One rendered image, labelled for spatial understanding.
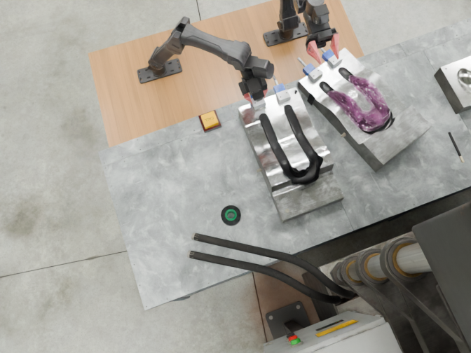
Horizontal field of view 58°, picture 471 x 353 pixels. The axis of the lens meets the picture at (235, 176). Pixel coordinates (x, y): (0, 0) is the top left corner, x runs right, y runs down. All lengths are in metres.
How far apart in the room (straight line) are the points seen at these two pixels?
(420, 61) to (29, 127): 2.35
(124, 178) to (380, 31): 2.02
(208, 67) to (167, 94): 0.23
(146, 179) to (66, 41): 1.68
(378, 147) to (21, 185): 2.16
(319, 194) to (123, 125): 0.90
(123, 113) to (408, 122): 1.21
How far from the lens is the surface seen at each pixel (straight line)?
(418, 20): 3.25
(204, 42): 1.54
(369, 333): 1.06
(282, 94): 1.77
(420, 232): 0.71
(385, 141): 1.77
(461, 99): 1.99
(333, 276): 1.69
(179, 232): 1.74
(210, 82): 1.94
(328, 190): 1.71
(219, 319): 2.51
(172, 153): 1.83
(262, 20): 2.09
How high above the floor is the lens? 2.50
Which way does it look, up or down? 74 degrees down
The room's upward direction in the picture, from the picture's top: 10 degrees counter-clockwise
